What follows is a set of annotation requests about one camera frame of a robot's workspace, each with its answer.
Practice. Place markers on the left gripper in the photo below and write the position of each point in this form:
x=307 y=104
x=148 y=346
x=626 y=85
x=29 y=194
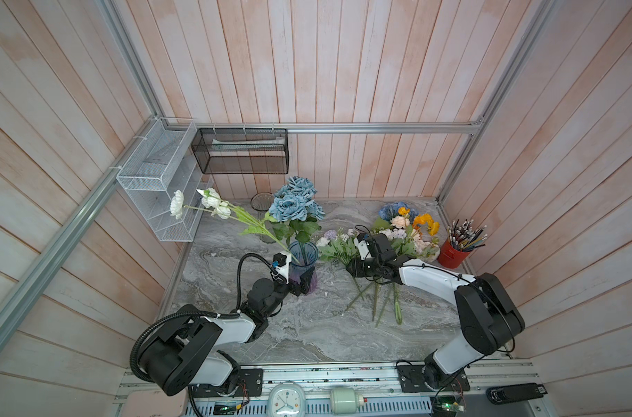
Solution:
x=305 y=280

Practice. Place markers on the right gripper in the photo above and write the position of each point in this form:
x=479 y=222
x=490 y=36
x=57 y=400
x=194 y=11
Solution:
x=356 y=268

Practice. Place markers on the pastel purple flower bunch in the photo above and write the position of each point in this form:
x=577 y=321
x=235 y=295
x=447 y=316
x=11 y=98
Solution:
x=337 y=246

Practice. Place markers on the blue purple glass vase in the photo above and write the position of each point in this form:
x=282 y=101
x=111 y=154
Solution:
x=302 y=271

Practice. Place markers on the orange poppy flower bunch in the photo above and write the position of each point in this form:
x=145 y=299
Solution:
x=409 y=218

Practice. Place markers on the blue rose bunch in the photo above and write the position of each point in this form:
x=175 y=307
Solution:
x=295 y=215

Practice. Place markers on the clear grey glass vase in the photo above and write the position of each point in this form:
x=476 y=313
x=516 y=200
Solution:
x=260 y=204

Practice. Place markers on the white flower stem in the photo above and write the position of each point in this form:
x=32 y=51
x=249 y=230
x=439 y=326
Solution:
x=211 y=202

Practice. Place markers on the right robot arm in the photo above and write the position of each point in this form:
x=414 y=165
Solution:
x=488 y=318

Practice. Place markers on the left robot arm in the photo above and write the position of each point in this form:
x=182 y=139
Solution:
x=184 y=348

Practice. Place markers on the mixed blue pink bouquet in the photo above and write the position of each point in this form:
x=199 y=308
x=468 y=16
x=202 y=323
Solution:
x=408 y=242

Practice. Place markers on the red pencil cup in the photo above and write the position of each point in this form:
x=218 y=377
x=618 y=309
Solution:
x=451 y=258

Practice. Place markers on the white analog clock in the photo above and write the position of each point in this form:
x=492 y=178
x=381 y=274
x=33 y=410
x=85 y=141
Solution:
x=286 y=400

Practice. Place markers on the pale green cylinder device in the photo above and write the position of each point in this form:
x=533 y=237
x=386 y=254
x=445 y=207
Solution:
x=345 y=401

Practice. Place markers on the black mesh basket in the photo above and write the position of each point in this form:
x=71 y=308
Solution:
x=241 y=151

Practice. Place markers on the green circuit board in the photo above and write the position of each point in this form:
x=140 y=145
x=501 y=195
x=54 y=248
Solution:
x=446 y=406

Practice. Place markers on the black remote device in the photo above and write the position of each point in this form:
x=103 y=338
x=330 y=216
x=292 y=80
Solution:
x=515 y=393

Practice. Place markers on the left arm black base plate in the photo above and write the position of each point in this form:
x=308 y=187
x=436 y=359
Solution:
x=249 y=381

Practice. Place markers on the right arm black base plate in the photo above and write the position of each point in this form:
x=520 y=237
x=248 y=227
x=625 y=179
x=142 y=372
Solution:
x=413 y=379

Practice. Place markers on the white wire mesh shelf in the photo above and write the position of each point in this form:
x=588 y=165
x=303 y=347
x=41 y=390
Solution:
x=161 y=177

